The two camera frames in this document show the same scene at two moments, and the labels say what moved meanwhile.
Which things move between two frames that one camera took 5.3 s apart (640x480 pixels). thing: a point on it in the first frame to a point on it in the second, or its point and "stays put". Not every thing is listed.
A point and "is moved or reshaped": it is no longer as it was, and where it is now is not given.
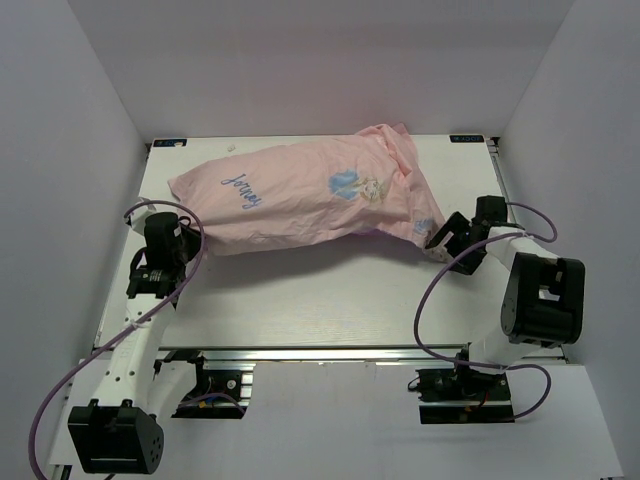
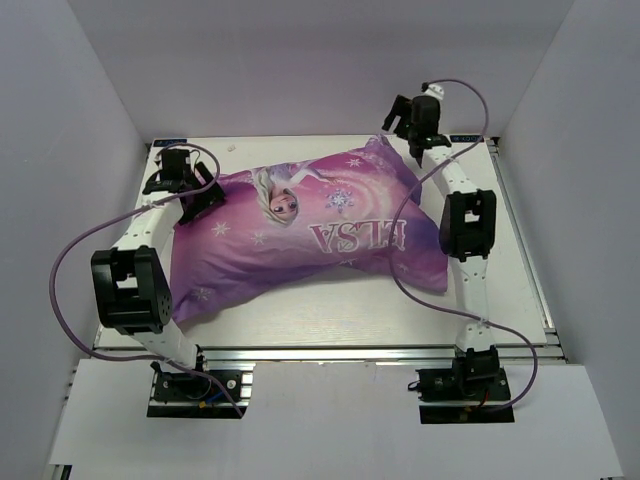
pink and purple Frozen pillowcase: [368, 183] is moved or reshaped
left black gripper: [194, 240] to [206, 198]
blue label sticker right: [466, 139] stays put
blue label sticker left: [169, 142] stays put
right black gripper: [457, 224] to [402, 104]
